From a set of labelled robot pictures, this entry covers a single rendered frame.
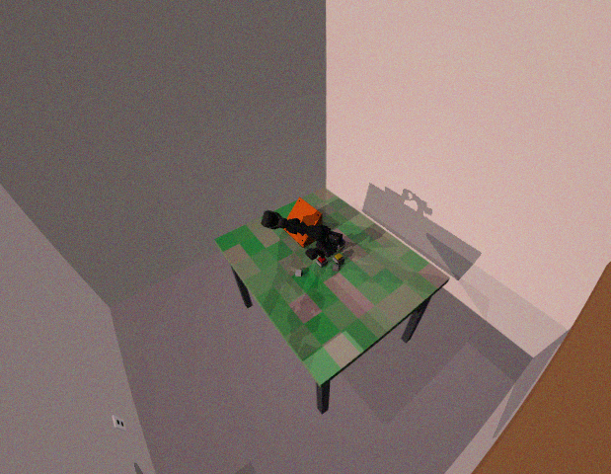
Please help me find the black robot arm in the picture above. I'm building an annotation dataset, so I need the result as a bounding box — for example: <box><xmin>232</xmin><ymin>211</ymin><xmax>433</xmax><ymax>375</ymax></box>
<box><xmin>261</xmin><ymin>210</ymin><xmax>343</xmax><ymax>258</ymax></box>

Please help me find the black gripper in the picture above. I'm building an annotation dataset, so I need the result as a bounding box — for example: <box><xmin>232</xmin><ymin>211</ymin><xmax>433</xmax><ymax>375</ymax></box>
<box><xmin>305</xmin><ymin>241</ymin><xmax>338</xmax><ymax>260</ymax></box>

